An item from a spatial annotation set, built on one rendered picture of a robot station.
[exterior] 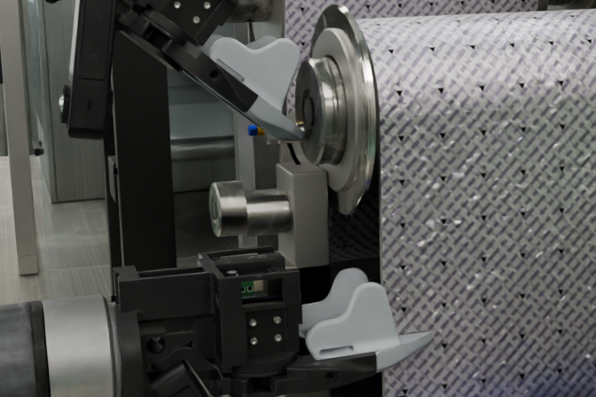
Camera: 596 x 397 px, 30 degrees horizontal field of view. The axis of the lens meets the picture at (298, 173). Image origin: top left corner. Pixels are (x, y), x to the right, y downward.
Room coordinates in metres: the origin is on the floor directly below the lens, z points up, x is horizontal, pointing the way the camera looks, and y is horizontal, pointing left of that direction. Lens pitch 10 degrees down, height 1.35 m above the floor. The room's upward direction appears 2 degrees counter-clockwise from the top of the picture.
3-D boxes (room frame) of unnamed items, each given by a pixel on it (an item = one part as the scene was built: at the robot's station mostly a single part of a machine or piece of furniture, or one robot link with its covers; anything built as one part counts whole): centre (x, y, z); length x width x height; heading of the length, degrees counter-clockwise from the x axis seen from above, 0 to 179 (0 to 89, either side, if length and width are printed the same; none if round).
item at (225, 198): (0.80, 0.05, 1.18); 0.04 x 0.02 x 0.04; 15
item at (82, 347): (0.68, 0.14, 1.11); 0.08 x 0.05 x 0.08; 15
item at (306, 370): (0.69, 0.00, 1.09); 0.09 x 0.05 x 0.02; 104
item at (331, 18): (0.78, -0.03, 1.25); 0.15 x 0.01 x 0.15; 15
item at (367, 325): (0.70, -0.05, 1.12); 0.09 x 0.03 x 0.06; 104
